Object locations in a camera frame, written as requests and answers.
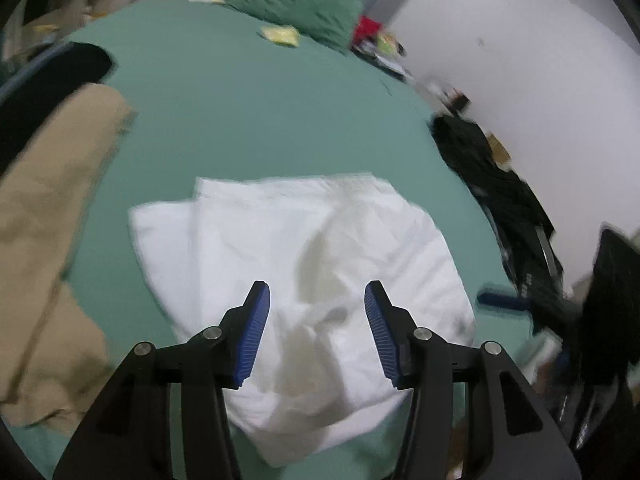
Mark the cardboard box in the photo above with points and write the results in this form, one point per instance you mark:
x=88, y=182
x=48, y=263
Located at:
x=500, y=150

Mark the white hooded jacket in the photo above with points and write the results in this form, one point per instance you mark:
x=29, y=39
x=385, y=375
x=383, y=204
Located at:
x=310, y=240

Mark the pile of books and packets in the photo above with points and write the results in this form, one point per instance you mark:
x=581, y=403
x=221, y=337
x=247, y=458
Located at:
x=385, y=52

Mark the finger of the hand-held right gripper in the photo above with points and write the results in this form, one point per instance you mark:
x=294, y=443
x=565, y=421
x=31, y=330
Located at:
x=502, y=301

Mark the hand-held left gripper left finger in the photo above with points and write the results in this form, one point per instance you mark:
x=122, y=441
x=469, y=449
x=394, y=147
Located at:
x=252, y=330

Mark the yellow small cloth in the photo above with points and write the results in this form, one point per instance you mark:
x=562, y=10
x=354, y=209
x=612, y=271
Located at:
x=280, y=36

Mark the tan pants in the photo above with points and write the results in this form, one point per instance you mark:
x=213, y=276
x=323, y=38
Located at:
x=45, y=210

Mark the black jacket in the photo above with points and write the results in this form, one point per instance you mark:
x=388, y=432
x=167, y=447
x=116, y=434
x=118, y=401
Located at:
x=500, y=200

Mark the green pillow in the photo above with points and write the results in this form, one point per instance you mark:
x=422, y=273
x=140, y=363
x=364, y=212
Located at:
x=300, y=5

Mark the bed with green sheet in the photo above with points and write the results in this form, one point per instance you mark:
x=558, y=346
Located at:
x=250, y=110

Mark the black cloth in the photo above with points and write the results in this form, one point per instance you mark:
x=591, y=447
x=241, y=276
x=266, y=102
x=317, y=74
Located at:
x=50, y=85

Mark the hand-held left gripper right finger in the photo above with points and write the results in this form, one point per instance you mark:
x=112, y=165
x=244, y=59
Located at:
x=380, y=332

